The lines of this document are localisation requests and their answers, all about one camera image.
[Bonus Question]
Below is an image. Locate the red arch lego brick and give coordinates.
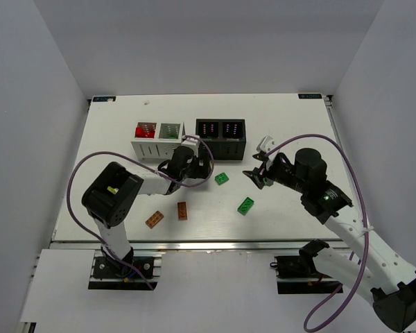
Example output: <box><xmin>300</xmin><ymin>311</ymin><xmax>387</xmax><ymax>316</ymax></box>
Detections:
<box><xmin>135</xmin><ymin>126</ymin><xmax>155</xmax><ymax>139</ymax></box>

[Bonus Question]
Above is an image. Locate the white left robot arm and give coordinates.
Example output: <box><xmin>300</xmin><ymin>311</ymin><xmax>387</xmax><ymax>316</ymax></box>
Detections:
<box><xmin>82</xmin><ymin>146</ymin><xmax>214</xmax><ymax>277</ymax></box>

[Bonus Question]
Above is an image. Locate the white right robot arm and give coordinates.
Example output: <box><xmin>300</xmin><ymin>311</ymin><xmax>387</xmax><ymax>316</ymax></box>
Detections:
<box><xmin>244</xmin><ymin>148</ymin><xmax>416</xmax><ymax>332</ymax></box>

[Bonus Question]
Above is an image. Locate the green long lego brick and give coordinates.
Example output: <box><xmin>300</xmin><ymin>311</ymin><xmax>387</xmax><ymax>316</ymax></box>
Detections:
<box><xmin>237</xmin><ymin>197</ymin><xmax>254</xmax><ymax>216</ymax></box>

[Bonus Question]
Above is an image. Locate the green square lego brick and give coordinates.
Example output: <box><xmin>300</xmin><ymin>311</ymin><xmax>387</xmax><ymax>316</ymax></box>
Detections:
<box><xmin>214</xmin><ymin>172</ymin><xmax>229</xmax><ymax>185</ymax></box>

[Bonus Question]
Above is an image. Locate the black two-compartment container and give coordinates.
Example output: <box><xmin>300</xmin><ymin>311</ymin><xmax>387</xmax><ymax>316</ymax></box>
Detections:
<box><xmin>196</xmin><ymin>119</ymin><xmax>247</xmax><ymax>161</ymax></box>

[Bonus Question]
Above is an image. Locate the white two-compartment container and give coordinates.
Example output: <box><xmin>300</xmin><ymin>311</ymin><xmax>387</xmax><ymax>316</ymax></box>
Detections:
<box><xmin>131</xmin><ymin>121</ymin><xmax>185</xmax><ymax>160</ymax></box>

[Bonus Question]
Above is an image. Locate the brown lego brick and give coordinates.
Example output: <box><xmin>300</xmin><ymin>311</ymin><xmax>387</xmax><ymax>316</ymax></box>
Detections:
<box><xmin>177</xmin><ymin>202</ymin><xmax>188</xmax><ymax>221</ymax></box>

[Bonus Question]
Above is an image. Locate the orange lego brick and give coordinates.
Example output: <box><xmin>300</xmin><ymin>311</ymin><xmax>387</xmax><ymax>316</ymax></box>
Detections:
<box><xmin>146</xmin><ymin>211</ymin><xmax>164</xmax><ymax>229</ymax></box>

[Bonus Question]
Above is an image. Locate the blue label sticker right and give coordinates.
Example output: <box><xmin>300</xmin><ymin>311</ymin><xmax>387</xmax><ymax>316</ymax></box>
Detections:
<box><xmin>298</xmin><ymin>93</ymin><xmax>322</xmax><ymax>99</ymax></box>

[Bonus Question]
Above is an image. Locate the blue label sticker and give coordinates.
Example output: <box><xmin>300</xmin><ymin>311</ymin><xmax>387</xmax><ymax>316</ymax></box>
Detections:
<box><xmin>92</xmin><ymin>96</ymin><xmax>116</xmax><ymax>103</ymax></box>
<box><xmin>298</xmin><ymin>93</ymin><xmax>322</xmax><ymax>99</ymax></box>

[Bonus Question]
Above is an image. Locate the blue label sticker left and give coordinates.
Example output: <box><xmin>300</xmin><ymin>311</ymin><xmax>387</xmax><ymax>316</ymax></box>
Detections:
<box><xmin>92</xmin><ymin>96</ymin><xmax>116</xmax><ymax>103</ymax></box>

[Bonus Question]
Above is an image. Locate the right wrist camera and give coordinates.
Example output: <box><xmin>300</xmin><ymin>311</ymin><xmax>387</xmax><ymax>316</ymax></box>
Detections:
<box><xmin>257</xmin><ymin>135</ymin><xmax>275</xmax><ymax>162</ymax></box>

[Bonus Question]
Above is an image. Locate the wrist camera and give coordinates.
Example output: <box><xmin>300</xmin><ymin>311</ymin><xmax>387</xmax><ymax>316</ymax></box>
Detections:
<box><xmin>181</xmin><ymin>135</ymin><xmax>200</xmax><ymax>157</ymax></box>
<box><xmin>257</xmin><ymin>135</ymin><xmax>275</xmax><ymax>162</ymax></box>

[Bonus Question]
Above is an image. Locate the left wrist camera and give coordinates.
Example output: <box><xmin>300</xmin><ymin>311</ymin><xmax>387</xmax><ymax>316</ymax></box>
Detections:
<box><xmin>181</xmin><ymin>135</ymin><xmax>200</xmax><ymax>157</ymax></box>

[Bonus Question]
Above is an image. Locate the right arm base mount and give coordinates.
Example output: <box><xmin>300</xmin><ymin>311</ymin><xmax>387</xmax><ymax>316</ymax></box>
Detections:
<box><xmin>270</xmin><ymin>239</ymin><xmax>343</xmax><ymax>295</ymax></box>

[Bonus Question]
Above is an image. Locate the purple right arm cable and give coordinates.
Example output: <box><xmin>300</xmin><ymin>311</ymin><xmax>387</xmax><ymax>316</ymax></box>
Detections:
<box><xmin>263</xmin><ymin>133</ymin><xmax>370</xmax><ymax>333</ymax></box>

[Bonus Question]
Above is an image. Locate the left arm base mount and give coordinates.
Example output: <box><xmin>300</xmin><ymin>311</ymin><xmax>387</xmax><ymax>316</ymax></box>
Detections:
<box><xmin>88</xmin><ymin>250</ymin><xmax>162</xmax><ymax>291</ymax></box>

